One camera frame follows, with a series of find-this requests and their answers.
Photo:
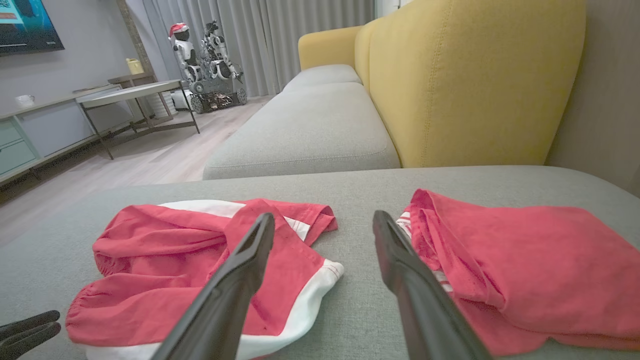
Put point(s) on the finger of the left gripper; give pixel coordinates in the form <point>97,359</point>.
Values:
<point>35,321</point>
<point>30,342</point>

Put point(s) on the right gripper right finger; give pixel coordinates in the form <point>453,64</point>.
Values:
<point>425,320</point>

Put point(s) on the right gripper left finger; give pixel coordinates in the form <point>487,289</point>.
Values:
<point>225,310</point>

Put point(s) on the red white basketball jersey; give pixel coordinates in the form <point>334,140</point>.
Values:
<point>540,260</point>

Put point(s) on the red shorts with white trim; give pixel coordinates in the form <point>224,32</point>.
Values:
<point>150,300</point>

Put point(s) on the long grey TV cabinet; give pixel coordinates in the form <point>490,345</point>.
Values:
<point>50,130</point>

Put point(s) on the long grey sofa seat cushion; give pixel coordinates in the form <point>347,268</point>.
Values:
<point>310,130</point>

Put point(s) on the wheeled robot cart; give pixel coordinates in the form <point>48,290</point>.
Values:
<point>217,95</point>

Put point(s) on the white ribbed appliance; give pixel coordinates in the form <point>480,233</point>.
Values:
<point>165,102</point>

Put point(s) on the grey metal-legged coffee table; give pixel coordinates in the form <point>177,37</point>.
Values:
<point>130,90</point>

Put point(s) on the wooden side shelf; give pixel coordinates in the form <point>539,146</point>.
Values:
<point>132,78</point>

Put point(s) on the small grey sofa seat cushion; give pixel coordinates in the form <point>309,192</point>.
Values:
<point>322,75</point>

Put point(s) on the yellow jug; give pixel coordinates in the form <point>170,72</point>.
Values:
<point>135,66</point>

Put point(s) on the white black humanoid robot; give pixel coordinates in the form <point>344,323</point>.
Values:
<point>217,50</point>

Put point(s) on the white humanoid robot red hat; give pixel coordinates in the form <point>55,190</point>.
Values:
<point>184,50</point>

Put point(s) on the grey pleated curtain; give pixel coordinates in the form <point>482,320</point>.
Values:
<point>280,35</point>

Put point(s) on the yellow sofa end backrest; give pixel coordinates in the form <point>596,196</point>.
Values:
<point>327,47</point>

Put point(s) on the wall television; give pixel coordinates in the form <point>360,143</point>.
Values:
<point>25,25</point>

